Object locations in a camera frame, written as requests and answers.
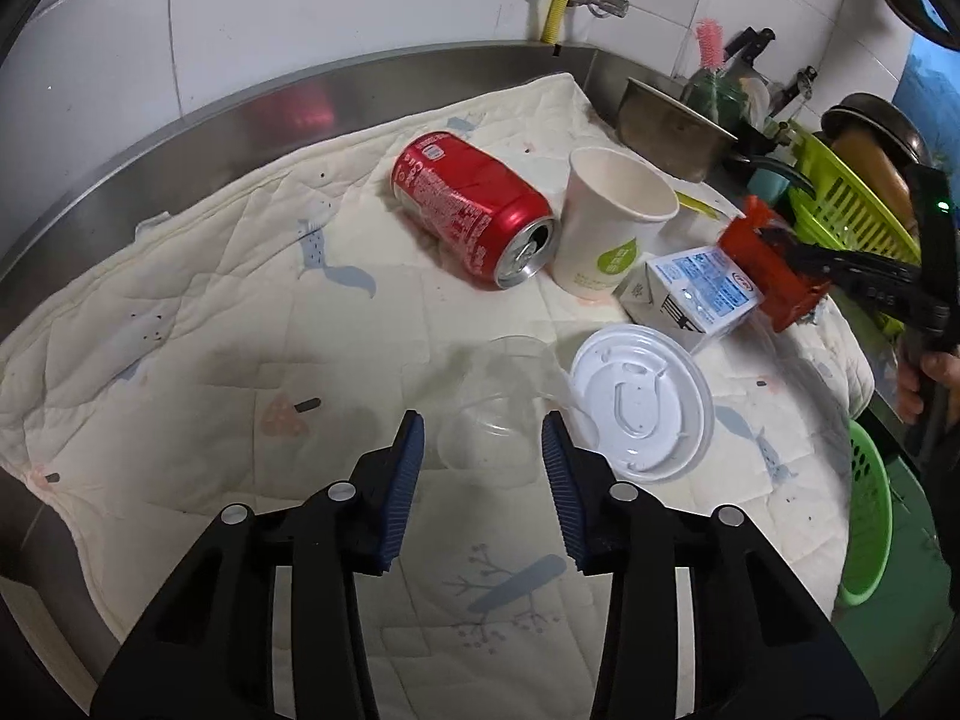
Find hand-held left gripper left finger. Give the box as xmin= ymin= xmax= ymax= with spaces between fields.
xmin=90 ymin=410 xmax=425 ymax=720

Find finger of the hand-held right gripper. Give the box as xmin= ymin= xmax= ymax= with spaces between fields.
xmin=820 ymin=272 xmax=932 ymax=329
xmin=756 ymin=225 xmax=922 ymax=280

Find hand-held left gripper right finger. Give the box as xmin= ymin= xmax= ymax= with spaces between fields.
xmin=541 ymin=411 xmax=878 ymax=720

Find red cardboard box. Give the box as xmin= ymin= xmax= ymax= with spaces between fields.
xmin=718 ymin=195 xmax=833 ymax=333

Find white plastic cup lid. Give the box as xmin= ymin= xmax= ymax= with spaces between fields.
xmin=570 ymin=325 xmax=715 ymax=482

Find clear plastic cup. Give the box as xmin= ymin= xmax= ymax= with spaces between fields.
xmin=437 ymin=335 xmax=575 ymax=470

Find white blue milk carton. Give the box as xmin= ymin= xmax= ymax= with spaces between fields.
xmin=619 ymin=245 xmax=766 ymax=355

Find green plastic mesh basket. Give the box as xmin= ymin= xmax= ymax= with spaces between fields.
xmin=835 ymin=420 xmax=895 ymax=610

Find white paper cup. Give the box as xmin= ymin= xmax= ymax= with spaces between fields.
xmin=553 ymin=147 xmax=680 ymax=301

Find red soda can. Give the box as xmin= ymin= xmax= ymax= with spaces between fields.
xmin=390 ymin=131 xmax=560 ymax=291

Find person's right hand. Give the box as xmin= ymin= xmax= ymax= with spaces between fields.
xmin=896 ymin=349 xmax=960 ymax=422

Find green plastic dish rack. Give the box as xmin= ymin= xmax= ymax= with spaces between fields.
xmin=784 ymin=124 xmax=925 ymax=338

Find brown clay pot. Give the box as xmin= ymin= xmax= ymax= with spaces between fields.
xmin=827 ymin=131 xmax=914 ymax=220

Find teal plastic bottle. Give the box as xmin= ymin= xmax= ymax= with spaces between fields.
xmin=748 ymin=165 xmax=790 ymax=205

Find dark metal wok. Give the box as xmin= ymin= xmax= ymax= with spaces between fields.
xmin=820 ymin=93 xmax=932 ymax=167

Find window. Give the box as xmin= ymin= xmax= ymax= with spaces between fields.
xmin=896 ymin=37 xmax=960 ymax=170

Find white spatula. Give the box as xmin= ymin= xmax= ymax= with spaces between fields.
xmin=738 ymin=76 xmax=773 ymax=130

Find green glass jar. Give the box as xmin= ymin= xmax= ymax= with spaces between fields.
xmin=679 ymin=67 xmax=749 ymax=128

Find metal saucepan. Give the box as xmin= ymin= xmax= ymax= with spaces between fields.
xmin=616 ymin=77 xmax=815 ymax=194

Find cream quilted printed mat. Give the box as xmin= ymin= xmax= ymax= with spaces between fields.
xmin=0 ymin=73 xmax=875 ymax=720

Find pink bottle brush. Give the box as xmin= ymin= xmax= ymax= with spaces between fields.
xmin=696 ymin=21 xmax=725 ymax=74

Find black handled scissors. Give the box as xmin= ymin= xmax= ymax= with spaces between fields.
xmin=771 ymin=65 xmax=818 ymax=119

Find black handled knife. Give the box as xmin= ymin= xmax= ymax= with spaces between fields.
xmin=722 ymin=28 xmax=778 ymax=67

